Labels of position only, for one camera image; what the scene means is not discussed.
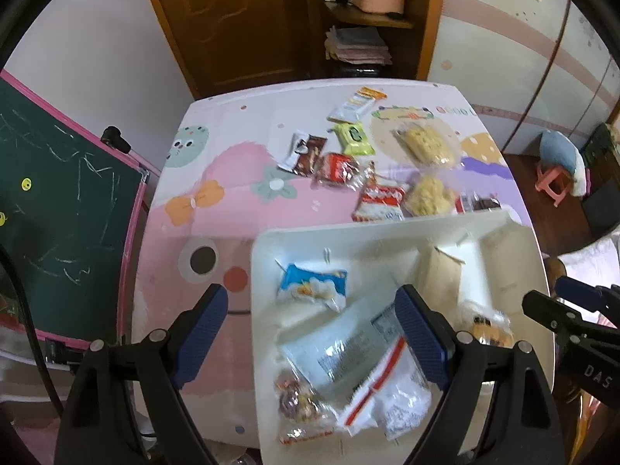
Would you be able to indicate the yellow noodle snack bag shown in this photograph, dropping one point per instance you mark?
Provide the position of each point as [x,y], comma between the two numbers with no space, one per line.
[428,196]
[426,143]

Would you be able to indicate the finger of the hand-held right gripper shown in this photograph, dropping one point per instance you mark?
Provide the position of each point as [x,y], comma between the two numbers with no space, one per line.
[579,290]
[547,307]

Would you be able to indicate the pink plastic stool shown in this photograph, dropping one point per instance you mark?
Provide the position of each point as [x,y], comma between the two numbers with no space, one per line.
[552,180]

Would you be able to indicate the pink framed green chalkboard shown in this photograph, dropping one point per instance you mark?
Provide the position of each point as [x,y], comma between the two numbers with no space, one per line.
[58,193]

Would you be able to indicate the floral sliding wardrobe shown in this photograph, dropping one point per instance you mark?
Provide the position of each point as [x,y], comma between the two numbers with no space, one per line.
[508,58]

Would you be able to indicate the orange white snack packet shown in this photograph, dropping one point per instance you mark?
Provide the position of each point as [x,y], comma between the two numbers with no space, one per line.
[358,104]

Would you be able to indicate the white packet red stripe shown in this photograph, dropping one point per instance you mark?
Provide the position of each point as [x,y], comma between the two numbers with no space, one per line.
[387,399]

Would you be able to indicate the red white snack packet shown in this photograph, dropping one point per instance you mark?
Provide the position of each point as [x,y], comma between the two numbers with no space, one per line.
[380,201]

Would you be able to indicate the brown wooden door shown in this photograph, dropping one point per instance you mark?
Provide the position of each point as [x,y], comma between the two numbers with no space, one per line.
[232,19]

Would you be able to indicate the dark storage box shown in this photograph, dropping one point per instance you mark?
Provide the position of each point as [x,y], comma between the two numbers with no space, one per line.
[600,198]

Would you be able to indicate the wooden corner shelf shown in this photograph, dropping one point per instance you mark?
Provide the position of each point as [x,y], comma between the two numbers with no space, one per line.
[431,19]

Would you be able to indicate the orange cake packet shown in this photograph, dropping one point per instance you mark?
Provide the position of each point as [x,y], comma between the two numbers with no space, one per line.
[487,328]

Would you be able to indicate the black clamp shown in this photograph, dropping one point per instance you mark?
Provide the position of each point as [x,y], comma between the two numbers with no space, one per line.
[116,138]

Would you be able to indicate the green snack packet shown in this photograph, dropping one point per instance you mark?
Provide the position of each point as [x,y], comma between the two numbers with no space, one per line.
[353,136]

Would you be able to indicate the cartoon print tablecloth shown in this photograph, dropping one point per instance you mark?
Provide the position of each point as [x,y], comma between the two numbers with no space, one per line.
[218,179]

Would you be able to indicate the clear zip bag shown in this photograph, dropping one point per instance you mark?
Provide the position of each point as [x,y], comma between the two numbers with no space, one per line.
[334,348]

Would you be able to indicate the brown cracker package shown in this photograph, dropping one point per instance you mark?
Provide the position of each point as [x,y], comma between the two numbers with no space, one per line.
[443,276]

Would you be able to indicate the large white pillow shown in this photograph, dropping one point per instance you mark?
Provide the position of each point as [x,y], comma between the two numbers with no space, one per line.
[591,261]

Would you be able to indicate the blue white snack packet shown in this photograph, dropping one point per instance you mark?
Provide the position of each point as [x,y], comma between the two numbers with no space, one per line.
[312,288]

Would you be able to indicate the dark snack packet red edges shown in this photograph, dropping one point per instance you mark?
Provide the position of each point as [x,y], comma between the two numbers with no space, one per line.
[477,203]

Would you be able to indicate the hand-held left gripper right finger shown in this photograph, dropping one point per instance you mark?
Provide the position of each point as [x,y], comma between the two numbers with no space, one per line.
[421,344]

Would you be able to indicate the stack of folded towels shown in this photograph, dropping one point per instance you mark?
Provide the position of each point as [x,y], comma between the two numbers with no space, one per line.
[358,43]

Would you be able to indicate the brown wooden bedpost knob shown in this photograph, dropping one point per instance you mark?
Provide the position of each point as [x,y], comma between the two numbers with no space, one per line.
[555,270]

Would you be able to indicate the blue white cushion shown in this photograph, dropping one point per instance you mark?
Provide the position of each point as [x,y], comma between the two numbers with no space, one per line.
[562,152]

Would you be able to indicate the white brown chocolate packet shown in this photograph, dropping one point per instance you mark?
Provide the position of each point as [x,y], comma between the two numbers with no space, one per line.
[296,150]

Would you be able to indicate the white plastic bin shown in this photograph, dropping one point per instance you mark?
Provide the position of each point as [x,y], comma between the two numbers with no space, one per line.
[368,261]

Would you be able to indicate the clear packet with brown snacks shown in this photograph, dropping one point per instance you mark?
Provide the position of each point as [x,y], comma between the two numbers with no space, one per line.
[295,397]

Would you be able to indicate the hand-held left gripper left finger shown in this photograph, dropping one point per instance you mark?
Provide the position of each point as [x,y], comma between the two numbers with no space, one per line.
[203,334]

